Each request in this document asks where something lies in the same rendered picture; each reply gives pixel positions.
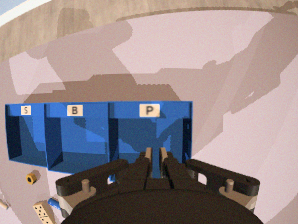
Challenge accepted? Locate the cream domino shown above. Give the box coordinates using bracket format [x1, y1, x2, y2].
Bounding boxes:
[33, 202, 57, 224]

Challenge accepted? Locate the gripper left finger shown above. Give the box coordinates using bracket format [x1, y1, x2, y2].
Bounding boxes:
[55, 148, 153, 218]

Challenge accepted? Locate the blue rack of bins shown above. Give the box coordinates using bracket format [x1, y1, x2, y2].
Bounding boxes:
[5, 101, 193, 178]

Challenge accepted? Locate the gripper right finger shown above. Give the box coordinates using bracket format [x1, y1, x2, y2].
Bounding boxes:
[159, 148, 260, 213]

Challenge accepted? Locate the yellow hex nut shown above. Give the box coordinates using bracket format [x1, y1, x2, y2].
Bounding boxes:
[26, 173, 37, 185]

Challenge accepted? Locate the blue battery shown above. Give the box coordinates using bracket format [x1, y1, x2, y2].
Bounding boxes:
[48, 198, 60, 210]

